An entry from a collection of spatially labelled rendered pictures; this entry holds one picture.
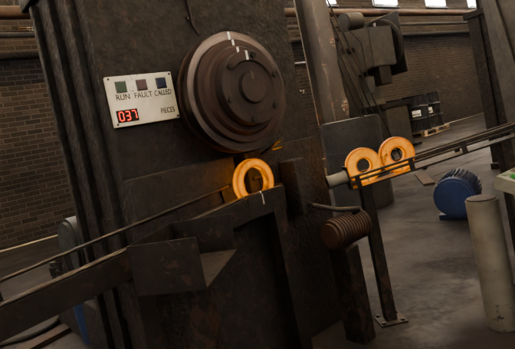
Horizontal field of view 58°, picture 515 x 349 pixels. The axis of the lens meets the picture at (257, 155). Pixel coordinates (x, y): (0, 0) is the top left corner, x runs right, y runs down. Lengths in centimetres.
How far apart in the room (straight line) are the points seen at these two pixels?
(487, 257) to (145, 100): 142
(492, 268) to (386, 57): 809
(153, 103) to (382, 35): 837
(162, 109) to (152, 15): 36
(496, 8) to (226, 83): 288
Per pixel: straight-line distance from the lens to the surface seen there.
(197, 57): 176
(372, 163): 210
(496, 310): 211
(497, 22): 420
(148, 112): 177
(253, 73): 177
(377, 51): 971
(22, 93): 786
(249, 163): 184
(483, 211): 198
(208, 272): 133
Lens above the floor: 95
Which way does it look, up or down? 3 degrees down
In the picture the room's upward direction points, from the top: 12 degrees counter-clockwise
